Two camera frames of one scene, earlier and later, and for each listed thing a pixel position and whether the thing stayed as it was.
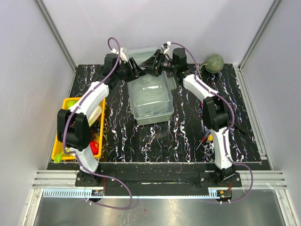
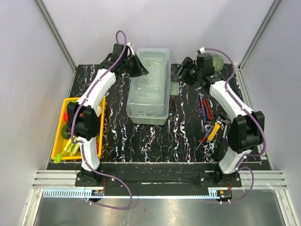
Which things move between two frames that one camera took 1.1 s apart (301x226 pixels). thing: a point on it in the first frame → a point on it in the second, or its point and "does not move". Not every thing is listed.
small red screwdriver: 203,139 does not move
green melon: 214,63 does not move
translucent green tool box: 151,95 does not move
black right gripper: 149,65 → 187,64
